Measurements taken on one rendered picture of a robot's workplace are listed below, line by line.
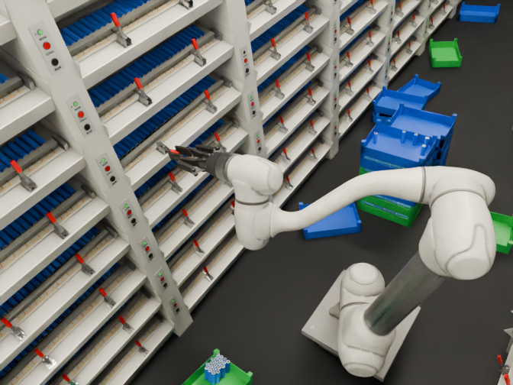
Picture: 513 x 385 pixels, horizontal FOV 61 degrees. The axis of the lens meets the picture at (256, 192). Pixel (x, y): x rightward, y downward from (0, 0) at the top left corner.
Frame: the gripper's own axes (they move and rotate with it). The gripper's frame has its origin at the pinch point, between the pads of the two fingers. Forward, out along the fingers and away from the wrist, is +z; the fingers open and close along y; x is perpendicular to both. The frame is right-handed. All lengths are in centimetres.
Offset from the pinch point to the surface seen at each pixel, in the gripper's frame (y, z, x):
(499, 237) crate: 101, -79, -107
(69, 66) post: -19.4, -0.3, 42.0
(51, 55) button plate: -23, -1, 47
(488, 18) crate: 325, -7, -93
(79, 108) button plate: -22.3, 1.3, 31.1
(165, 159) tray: -1.7, 7.4, -2.8
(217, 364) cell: -29, -7, -87
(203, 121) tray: 20.1, 7.9, -1.4
